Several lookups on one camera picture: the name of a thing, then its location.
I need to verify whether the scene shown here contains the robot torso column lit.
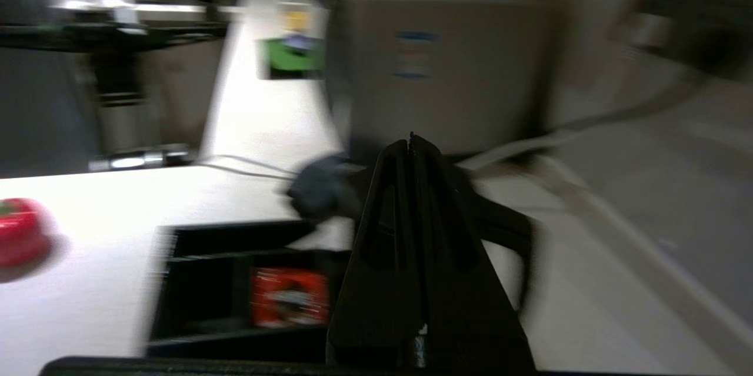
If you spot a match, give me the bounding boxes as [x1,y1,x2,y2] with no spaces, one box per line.
[50,0,189,172]

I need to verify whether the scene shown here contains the silver microwave oven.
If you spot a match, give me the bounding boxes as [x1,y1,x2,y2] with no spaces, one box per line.
[309,0,554,159]

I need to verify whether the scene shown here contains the red tomato-shaped timer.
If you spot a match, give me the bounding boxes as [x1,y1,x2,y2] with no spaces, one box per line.
[0,198,51,268]

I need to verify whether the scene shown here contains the black round robot platform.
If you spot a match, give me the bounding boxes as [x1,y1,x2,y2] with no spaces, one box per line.
[0,22,231,52]

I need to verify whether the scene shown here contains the black compartment organizer box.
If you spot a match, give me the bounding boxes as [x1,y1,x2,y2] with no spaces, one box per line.
[147,220,354,359]

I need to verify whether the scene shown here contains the red coffee sachet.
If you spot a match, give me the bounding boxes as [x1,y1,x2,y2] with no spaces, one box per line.
[250,267,330,328]

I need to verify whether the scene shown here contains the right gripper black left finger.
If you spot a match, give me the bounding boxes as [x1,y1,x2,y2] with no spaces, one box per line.
[326,139,423,365]

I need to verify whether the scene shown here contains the black power outlet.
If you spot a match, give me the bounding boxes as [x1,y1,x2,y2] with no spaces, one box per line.
[612,0,753,78]

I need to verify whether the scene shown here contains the yellow bowl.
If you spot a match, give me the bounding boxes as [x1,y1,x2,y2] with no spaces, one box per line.
[282,8,312,34]

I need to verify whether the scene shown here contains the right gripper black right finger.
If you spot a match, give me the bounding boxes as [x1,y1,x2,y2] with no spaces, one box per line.
[411,134,535,368]

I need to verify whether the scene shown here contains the dark grey cloth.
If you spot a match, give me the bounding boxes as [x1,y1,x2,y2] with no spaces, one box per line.
[287,155,366,221]

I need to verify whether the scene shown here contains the green silicone mat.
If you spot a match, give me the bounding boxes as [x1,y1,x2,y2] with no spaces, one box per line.
[259,38,325,79]

